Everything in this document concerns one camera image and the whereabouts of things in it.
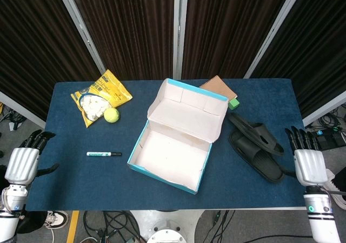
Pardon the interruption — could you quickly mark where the dark brown partition panel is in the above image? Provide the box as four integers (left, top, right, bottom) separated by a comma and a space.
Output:
67, 0, 179, 81
251, 0, 346, 119
181, 0, 295, 81
0, 0, 102, 121

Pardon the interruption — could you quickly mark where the light blue cardboard shoe box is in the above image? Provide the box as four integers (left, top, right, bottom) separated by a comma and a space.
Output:
127, 77, 229, 195

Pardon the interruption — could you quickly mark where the black floor cable bundle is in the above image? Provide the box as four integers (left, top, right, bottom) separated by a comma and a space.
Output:
82, 210, 141, 243
205, 210, 230, 243

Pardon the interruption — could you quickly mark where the green white marker pen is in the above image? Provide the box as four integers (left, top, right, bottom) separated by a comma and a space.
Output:
86, 151, 123, 157

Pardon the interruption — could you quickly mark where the brown spiral notebook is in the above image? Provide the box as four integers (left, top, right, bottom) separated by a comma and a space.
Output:
199, 75, 238, 101

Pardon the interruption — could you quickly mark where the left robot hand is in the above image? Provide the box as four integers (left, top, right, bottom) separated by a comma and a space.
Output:
4, 130, 59, 186

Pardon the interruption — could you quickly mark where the black and white sneaker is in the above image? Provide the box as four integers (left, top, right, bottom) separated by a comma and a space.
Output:
43, 210, 70, 229

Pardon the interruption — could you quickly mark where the grey partition frame rail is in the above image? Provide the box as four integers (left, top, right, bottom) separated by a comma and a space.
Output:
302, 98, 346, 127
0, 91, 46, 129

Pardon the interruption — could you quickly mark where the yellow-green tennis ball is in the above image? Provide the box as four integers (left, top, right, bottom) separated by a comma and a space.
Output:
104, 107, 121, 124

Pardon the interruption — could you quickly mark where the black rubber slipper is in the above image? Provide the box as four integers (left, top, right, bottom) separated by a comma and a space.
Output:
228, 112, 285, 156
228, 133, 285, 183

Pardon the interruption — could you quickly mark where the grey partition frame post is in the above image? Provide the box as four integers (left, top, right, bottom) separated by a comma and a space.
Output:
243, 0, 308, 79
172, 0, 189, 81
53, 0, 106, 75

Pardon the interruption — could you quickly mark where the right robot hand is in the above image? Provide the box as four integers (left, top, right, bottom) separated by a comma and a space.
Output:
280, 126, 329, 187

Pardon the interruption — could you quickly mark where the green cube block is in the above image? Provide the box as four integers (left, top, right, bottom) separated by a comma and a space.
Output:
228, 97, 241, 110

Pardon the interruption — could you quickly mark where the blue table cloth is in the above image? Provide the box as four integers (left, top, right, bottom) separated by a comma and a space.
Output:
25, 77, 320, 212

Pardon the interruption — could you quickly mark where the yellow bag of cotton balls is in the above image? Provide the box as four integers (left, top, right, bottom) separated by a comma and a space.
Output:
70, 69, 133, 129

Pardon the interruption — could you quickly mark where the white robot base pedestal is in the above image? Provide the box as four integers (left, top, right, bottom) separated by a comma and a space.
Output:
129, 209, 205, 243

